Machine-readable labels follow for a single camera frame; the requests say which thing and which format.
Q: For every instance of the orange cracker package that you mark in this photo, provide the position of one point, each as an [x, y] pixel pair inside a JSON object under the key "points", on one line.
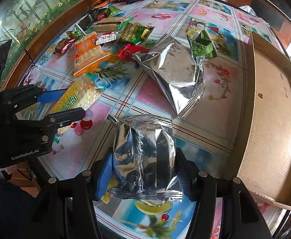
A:
{"points": [[88, 54]]}

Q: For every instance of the dark red snack packet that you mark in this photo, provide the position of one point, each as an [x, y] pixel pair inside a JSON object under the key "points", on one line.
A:
{"points": [[63, 45]]}

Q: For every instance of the black rectangular tray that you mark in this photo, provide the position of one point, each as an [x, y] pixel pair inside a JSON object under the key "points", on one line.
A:
{"points": [[90, 17]]}

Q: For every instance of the cardboard box tray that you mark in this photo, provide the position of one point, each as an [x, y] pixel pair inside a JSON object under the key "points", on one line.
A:
{"points": [[262, 154]]}

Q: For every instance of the white plastic bag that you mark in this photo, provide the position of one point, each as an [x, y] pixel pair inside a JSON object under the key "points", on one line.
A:
{"points": [[248, 9]]}

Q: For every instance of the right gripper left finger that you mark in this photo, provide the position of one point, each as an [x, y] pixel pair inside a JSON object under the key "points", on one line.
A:
{"points": [[90, 186]]}

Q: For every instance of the silver foil snack bag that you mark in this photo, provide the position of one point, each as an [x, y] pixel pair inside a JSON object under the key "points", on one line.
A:
{"points": [[144, 153]]}

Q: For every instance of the sandwich cracker pack green ends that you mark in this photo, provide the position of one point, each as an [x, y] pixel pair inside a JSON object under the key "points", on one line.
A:
{"points": [[111, 24]]}

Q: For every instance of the large silver foil bag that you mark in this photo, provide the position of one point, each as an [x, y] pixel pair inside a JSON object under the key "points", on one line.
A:
{"points": [[179, 76]]}

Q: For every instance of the green snack bag at back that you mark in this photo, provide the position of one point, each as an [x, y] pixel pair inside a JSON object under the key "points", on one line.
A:
{"points": [[113, 11]]}

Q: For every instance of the red candy wrapper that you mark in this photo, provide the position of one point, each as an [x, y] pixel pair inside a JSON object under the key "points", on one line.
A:
{"points": [[126, 53]]}

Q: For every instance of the folded green snack bag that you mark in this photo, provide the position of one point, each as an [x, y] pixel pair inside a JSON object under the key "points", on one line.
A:
{"points": [[201, 44]]}

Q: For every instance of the green garlic flavour snack bag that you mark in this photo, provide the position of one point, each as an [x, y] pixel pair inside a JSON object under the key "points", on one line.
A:
{"points": [[135, 33]]}

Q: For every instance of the small green snack packet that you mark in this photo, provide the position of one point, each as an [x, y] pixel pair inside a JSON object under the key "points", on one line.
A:
{"points": [[76, 32]]}

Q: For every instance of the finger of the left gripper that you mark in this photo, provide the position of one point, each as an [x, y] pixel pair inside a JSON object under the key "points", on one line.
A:
{"points": [[19, 98], [54, 120]]}

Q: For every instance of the white red candy packet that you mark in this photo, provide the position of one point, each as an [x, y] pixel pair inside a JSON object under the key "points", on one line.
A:
{"points": [[106, 38]]}

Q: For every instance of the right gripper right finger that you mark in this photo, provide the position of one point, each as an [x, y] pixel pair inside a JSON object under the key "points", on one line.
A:
{"points": [[240, 216]]}

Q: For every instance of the small red candy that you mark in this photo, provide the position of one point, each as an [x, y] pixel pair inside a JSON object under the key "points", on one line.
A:
{"points": [[101, 16]]}

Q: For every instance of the yellow green cracker package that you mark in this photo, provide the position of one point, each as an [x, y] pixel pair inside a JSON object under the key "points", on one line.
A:
{"points": [[81, 94]]}

